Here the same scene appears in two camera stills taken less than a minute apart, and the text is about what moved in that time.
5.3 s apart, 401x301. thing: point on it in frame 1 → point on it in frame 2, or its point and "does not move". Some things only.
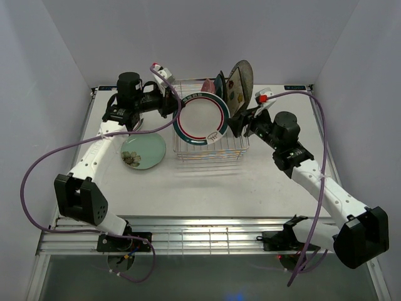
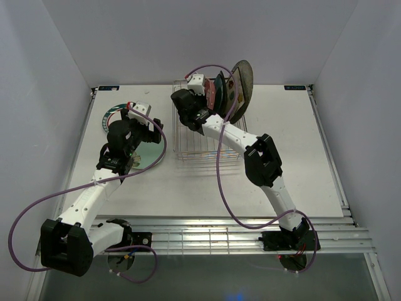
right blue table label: [294, 87] does not move
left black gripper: [169, 101] → [134, 122]
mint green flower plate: [143, 150] does not move
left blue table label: [106, 88] does not move
